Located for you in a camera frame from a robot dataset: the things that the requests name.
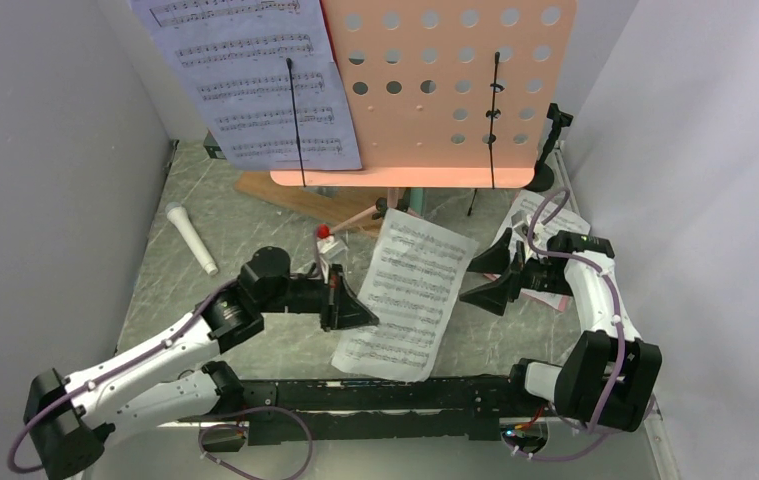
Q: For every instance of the wooden board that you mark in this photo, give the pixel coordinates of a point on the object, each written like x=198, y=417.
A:
x=329, y=205

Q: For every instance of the black tripod mic stand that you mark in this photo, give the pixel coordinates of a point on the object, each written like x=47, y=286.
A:
x=472, y=201

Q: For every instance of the black round-base mic stand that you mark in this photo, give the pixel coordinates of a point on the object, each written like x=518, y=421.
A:
x=544, y=177

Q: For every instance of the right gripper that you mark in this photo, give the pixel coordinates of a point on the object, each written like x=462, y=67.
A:
x=494, y=296

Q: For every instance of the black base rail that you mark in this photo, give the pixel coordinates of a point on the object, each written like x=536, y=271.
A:
x=476, y=408

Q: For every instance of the pink sheet music page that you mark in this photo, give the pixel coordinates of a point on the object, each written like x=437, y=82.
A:
x=555, y=301

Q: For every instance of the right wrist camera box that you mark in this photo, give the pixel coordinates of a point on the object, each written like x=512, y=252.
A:
x=520, y=223

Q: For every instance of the pink music stand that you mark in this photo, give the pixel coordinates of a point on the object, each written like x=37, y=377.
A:
x=444, y=93

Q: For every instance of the lavender sheet music page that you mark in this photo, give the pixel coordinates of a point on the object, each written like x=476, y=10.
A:
x=263, y=78

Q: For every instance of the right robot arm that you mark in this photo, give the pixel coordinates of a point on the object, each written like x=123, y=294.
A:
x=609, y=376

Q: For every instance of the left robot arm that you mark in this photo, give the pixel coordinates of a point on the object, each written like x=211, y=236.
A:
x=71, y=419

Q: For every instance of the white microphone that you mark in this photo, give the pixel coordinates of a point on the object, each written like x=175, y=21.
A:
x=178, y=216

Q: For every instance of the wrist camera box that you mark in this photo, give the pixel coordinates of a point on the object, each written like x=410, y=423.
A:
x=329, y=248
x=520, y=223

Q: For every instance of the dark rack audio unit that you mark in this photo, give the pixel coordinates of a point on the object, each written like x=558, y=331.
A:
x=212, y=148

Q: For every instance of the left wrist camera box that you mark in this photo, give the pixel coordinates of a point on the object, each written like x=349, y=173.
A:
x=329, y=248

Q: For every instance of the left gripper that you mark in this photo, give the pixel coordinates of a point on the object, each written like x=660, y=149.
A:
x=339, y=305

